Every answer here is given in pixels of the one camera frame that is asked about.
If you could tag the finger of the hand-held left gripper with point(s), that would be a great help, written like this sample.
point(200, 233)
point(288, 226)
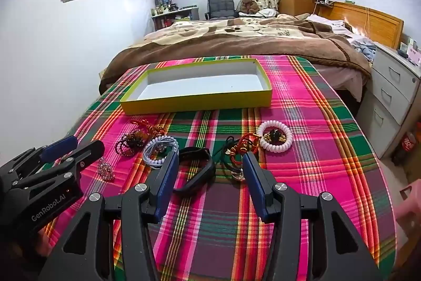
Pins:
point(85, 154)
point(61, 144)

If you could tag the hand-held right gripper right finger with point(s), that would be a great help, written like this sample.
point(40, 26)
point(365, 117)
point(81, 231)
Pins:
point(255, 182)

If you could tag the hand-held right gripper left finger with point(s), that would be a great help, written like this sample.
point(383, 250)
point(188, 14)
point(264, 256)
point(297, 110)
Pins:
point(167, 179)

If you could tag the black band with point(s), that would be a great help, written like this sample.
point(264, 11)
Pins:
point(206, 170)

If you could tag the gold black brooch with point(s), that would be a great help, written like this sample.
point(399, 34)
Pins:
point(274, 136)

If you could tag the yellow-green shallow box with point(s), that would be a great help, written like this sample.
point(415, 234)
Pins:
point(197, 80)

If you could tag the person's left hand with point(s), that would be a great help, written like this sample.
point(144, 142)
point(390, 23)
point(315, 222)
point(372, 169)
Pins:
point(41, 243)

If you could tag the pink green plaid cloth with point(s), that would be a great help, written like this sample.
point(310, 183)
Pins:
point(312, 169)

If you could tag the brown printed blanket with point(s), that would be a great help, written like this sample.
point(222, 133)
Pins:
point(230, 44)

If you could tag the pink stool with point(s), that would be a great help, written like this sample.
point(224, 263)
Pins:
point(408, 212)

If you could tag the red soda bottle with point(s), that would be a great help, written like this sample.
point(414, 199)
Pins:
point(408, 144)

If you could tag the white shelf with bottles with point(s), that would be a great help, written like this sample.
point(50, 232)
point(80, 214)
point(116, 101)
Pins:
point(171, 16)

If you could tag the white pillow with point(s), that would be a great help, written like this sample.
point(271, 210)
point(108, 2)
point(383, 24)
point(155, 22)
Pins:
point(269, 12)

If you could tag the white nightstand drawers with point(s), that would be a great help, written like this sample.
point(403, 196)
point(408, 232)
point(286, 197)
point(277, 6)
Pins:
point(391, 77)

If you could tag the blue white cloth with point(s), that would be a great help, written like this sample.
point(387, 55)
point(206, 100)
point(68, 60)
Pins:
point(363, 47)

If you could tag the brown teddy bear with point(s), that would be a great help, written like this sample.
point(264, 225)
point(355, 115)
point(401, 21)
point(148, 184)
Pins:
point(249, 4)

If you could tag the grey chair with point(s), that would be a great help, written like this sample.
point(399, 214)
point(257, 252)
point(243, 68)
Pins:
point(220, 6)

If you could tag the power strip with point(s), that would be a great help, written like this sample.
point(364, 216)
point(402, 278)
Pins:
point(322, 1)

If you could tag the wooden headboard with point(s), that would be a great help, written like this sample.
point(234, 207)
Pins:
point(378, 21)

